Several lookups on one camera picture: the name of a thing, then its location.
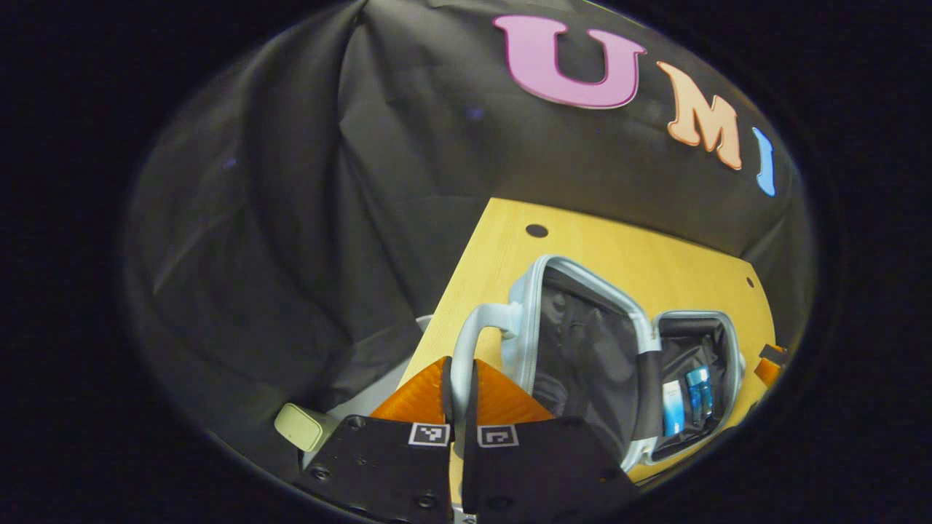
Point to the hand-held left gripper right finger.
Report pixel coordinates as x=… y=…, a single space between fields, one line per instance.
x=470 y=407

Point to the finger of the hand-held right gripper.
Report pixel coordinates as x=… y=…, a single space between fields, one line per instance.
x=770 y=364

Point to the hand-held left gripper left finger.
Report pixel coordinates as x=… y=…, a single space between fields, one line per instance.
x=445 y=404

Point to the blue transparent bottle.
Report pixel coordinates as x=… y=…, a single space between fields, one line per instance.
x=697 y=397

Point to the white squeeze tube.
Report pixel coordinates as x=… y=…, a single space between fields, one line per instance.
x=673 y=411

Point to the light blue suitcase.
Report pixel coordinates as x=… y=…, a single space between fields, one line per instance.
x=582 y=349

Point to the beige rounded box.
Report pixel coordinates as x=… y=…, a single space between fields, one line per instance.
x=302 y=426

